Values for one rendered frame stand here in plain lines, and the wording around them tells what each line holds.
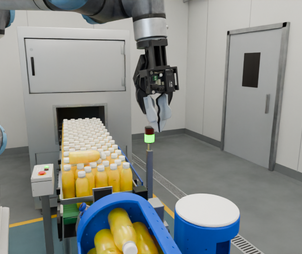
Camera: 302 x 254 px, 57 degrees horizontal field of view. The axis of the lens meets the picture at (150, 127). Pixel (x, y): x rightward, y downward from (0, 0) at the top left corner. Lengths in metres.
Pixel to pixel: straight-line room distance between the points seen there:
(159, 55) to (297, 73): 3.89
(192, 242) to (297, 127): 3.42
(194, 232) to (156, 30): 0.84
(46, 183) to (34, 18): 4.32
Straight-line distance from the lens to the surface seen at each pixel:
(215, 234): 1.22
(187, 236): 1.25
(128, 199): 0.94
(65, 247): 2.03
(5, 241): 0.99
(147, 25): 0.63
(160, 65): 0.62
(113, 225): 0.92
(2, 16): 0.94
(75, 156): 1.64
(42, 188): 1.55
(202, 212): 1.27
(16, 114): 5.58
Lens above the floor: 1.66
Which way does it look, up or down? 13 degrees down
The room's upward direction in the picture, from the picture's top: straight up
